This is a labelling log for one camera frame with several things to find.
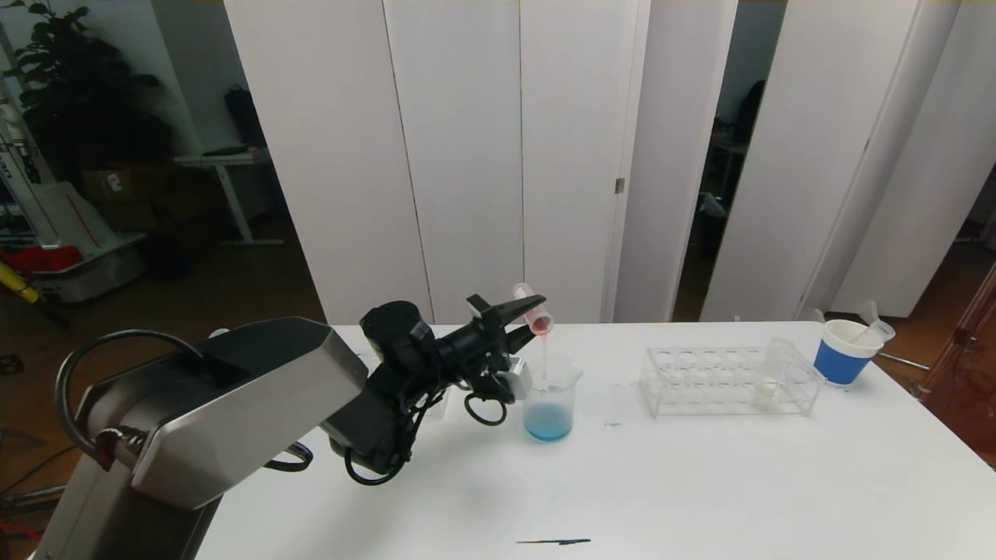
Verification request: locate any test tube with yellow pigment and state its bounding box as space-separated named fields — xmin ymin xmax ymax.
xmin=751 ymin=337 xmax=793 ymax=411

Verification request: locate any yellow tool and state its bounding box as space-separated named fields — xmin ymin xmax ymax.
xmin=0 ymin=259 xmax=40 ymax=304

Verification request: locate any white standing desk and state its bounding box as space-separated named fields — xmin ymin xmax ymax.
xmin=173 ymin=149 xmax=285 ymax=248

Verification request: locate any cardboard box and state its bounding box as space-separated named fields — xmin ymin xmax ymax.
xmin=82 ymin=164 xmax=156 ymax=203

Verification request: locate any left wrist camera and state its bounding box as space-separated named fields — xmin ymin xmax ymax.
xmin=498 ymin=359 xmax=535 ymax=400

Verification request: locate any white three-panel folding screen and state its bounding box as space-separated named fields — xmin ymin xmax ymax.
xmin=226 ymin=0 xmax=651 ymax=326

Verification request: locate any white partition panel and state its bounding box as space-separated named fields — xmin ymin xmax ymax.
xmin=613 ymin=0 xmax=738 ymax=324
xmin=699 ymin=0 xmax=923 ymax=324
xmin=825 ymin=0 xmax=996 ymax=321

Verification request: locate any brown wooden stand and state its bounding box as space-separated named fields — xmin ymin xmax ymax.
xmin=914 ymin=261 xmax=996 ymax=467

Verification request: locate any dark left arm strap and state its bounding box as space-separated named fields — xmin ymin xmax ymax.
xmin=265 ymin=441 xmax=314 ymax=474

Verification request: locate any clear glass beaker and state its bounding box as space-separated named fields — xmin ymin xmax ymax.
xmin=520 ymin=355 xmax=584 ymax=444

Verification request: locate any black left shoulder cable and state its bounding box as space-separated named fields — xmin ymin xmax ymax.
xmin=58 ymin=329 xmax=205 ymax=461

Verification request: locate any white equipment base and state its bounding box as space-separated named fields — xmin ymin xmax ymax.
xmin=31 ymin=230 xmax=149 ymax=303

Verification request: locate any test tube with red pigment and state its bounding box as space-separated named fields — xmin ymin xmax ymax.
xmin=512 ymin=283 xmax=555 ymax=337
xmin=848 ymin=320 xmax=896 ymax=348

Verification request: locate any black backpack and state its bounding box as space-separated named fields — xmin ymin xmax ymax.
xmin=224 ymin=86 xmax=269 ymax=150

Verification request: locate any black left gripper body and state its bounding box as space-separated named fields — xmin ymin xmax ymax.
xmin=437 ymin=293 xmax=513 ymax=366

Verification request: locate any white leaning board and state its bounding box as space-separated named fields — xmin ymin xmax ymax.
xmin=31 ymin=179 xmax=106 ymax=252

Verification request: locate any grey metal bar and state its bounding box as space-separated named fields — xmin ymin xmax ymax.
xmin=0 ymin=486 xmax=69 ymax=514

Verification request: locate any white partition foot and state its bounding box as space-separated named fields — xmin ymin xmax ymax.
xmin=809 ymin=302 xmax=880 ymax=327

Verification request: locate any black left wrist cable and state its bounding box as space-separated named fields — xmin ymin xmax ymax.
xmin=342 ymin=366 xmax=519 ymax=487

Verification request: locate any dark green potted plant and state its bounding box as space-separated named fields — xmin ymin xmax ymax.
xmin=0 ymin=0 xmax=176 ymax=184

